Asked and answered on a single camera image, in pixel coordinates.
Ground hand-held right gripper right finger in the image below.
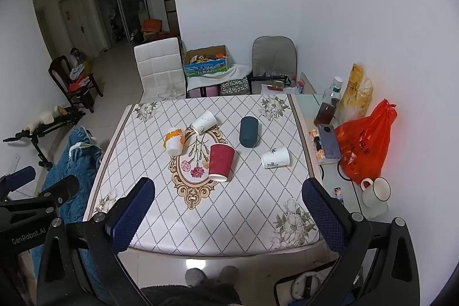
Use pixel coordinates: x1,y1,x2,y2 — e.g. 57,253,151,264
302,178,421,306

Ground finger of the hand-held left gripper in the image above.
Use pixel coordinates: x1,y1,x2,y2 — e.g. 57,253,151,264
0,165,37,200
34,174,80,209

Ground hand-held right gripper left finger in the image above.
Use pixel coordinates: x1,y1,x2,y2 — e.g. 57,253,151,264
36,177,156,306

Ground person's left forearm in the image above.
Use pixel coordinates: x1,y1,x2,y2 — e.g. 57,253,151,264
0,249,38,306

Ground white leaf print paper cup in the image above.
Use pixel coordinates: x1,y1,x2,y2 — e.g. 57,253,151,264
260,146,290,169

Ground orange and white paper cup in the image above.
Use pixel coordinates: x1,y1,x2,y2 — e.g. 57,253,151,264
164,127,186,156

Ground red ribbed paper cup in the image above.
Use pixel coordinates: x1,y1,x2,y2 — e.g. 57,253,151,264
208,143,236,182

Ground dark teal cup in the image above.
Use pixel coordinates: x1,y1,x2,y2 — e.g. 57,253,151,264
239,116,260,148

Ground plain white paper cup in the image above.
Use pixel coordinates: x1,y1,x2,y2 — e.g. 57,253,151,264
190,110,219,135

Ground blue quilted blanket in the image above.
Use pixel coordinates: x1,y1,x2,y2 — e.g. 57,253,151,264
30,126,119,296

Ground black tripod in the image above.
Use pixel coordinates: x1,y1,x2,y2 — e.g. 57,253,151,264
2,107,87,171

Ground white mug with dark rim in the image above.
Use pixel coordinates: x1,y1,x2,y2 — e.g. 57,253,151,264
360,176,392,208

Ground black bag with white item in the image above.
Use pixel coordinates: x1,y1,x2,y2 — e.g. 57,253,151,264
274,261,363,306

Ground orange snack packet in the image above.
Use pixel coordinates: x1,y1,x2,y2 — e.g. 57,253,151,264
310,128,325,164

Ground floral diamond pattern table mat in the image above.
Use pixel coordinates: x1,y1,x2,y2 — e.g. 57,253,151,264
83,93,322,258

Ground grey smartphone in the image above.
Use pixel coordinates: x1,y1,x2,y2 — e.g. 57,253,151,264
317,124,343,159

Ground red plastic bag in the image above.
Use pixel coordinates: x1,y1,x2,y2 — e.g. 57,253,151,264
335,98,398,185

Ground person's grey slippers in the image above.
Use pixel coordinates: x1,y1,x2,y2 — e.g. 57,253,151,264
184,265,240,288

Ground clear bottle with brown liquid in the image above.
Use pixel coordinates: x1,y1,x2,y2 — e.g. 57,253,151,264
313,76,345,128

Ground clothes pile on chair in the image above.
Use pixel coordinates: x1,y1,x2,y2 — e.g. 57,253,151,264
68,47,94,92

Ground dark wooden chair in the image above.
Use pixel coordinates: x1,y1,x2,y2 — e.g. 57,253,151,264
49,55,104,114

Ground yellow plastic bag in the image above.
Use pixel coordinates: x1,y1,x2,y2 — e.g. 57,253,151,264
339,63,374,124

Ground light wooden board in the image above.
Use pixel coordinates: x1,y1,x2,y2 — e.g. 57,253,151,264
299,72,317,96

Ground white box with red item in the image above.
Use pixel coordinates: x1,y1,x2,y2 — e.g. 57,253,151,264
261,81,299,96

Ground pink case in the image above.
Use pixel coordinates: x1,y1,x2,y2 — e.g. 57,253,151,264
188,85,219,99

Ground black folding stand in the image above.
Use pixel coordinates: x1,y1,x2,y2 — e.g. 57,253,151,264
247,75,292,86

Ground white padded chair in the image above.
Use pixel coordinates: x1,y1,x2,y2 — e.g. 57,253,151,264
134,37,187,101

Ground black and white patterned bag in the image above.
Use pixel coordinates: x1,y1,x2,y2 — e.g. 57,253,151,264
219,78,251,96

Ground grey cushioned chair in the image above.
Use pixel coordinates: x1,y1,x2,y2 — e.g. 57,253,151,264
251,36,298,95

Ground white cloth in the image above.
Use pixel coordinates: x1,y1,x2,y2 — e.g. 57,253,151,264
186,64,252,89

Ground cardboard box with blue print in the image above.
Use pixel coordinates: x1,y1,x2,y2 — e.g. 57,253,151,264
182,44,230,78

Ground orange box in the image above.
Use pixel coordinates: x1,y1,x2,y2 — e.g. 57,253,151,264
141,19,163,33

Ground black cable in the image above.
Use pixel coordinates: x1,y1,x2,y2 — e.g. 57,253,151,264
336,162,363,203

